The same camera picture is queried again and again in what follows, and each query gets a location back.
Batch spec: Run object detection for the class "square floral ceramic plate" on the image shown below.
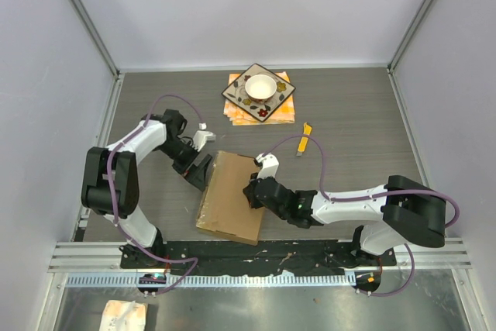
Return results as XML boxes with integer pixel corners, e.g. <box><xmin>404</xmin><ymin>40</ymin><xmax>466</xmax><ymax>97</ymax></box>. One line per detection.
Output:
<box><xmin>222</xmin><ymin>64</ymin><xmax>295</xmax><ymax>122</ymax></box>

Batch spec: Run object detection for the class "purple cable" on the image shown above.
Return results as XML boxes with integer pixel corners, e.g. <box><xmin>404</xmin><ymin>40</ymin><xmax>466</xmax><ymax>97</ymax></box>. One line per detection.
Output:
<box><xmin>257</xmin><ymin>135</ymin><xmax>462</xmax><ymax>297</ymax></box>
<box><xmin>106</xmin><ymin>94</ymin><xmax>206</xmax><ymax>295</ymax></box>

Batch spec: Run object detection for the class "white orange paper packet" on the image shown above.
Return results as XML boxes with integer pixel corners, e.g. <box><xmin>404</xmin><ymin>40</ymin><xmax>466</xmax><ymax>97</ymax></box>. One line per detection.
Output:
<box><xmin>98</xmin><ymin>300</ymin><xmax>148</xmax><ymax>331</ymax></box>

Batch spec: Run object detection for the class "brown cardboard express box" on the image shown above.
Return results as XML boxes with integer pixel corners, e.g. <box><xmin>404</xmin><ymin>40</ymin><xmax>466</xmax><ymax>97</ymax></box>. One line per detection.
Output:
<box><xmin>196</xmin><ymin>151</ymin><xmax>264</xmax><ymax>246</ymax></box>

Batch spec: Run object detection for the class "aluminium frame rail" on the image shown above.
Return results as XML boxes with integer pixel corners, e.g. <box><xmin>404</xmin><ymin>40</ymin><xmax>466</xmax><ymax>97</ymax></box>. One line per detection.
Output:
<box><xmin>46</xmin><ymin>240</ymin><xmax>129</xmax><ymax>274</ymax></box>

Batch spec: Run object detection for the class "white ceramic bowl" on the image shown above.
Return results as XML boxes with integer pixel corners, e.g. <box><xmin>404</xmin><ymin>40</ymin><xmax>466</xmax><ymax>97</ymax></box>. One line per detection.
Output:
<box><xmin>245</xmin><ymin>74</ymin><xmax>277</xmax><ymax>102</ymax></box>

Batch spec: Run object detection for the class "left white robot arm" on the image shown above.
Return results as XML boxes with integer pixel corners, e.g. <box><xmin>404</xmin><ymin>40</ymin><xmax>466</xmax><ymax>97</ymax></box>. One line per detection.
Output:
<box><xmin>81</xmin><ymin>109</ymin><xmax>215</xmax><ymax>268</ymax></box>

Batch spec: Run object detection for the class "white slotted cable duct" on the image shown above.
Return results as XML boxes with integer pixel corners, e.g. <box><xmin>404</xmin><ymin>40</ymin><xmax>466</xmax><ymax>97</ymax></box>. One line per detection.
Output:
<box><xmin>66</xmin><ymin>271</ymin><xmax>356</xmax><ymax>288</ymax></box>

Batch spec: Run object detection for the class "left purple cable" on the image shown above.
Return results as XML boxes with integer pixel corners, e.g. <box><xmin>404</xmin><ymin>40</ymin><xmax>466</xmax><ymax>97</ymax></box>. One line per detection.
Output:
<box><xmin>106</xmin><ymin>94</ymin><xmax>206</xmax><ymax>295</ymax></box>

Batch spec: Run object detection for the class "yellow utility knife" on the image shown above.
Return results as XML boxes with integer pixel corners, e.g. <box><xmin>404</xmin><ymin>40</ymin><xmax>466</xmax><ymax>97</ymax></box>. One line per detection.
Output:
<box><xmin>296</xmin><ymin>122</ymin><xmax>312</xmax><ymax>157</ymax></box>

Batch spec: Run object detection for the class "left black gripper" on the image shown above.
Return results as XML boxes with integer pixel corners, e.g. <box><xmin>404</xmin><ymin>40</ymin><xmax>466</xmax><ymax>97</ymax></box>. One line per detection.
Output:
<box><xmin>158</xmin><ymin>140</ymin><xmax>212</xmax><ymax>191</ymax></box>

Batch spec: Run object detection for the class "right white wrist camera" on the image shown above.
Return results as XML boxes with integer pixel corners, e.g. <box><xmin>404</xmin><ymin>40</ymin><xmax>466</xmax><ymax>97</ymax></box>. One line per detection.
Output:
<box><xmin>255</xmin><ymin>153</ymin><xmax>279</xmax><ymax>179</ymax></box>

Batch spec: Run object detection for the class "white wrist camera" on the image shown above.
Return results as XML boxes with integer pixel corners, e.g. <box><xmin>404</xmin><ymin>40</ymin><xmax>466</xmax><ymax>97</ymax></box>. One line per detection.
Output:
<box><xmin>255</xmin><ymin>153</ymin><xmax>279</xmax><ymax>179</ymax></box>
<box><xmin>192</xmin><ymin>122</ymin><xmax>216</xmax><ymax>152</ymax></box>

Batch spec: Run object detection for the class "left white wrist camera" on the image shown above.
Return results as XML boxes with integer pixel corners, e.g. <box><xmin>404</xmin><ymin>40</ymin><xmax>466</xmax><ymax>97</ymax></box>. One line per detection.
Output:
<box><xmin>192</xmin><ymin>122</ymin><xmax>216</xmax><ymax>152</ymax></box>

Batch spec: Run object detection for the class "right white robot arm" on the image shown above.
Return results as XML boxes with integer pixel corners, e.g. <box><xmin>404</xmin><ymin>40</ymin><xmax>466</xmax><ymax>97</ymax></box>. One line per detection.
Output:
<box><xmin>243</xmin><ymin>175</ymin><xmax>446</xmax><ymax>265</ymax></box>

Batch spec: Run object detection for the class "orange checkered folded cloth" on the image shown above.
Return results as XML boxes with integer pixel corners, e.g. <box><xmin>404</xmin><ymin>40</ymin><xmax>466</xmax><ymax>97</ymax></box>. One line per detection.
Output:
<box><xmin>223</xmin><ymin>71</ymin><xmax>295</xmax><ymax>126</ymax></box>

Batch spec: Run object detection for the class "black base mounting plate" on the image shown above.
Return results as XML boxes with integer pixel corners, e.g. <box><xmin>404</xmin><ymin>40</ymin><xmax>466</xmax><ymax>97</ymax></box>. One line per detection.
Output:
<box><xmin>119</xmin><ymin>238</ymin><xmax>397</xmax><ymax>277</ymax></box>

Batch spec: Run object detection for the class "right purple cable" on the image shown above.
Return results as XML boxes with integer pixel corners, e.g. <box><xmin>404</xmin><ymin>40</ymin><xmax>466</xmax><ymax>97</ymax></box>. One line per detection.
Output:
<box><xmin>257</xmin><ymin>135</ymin><xmax>462</xmax><ymax>297</ymax></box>

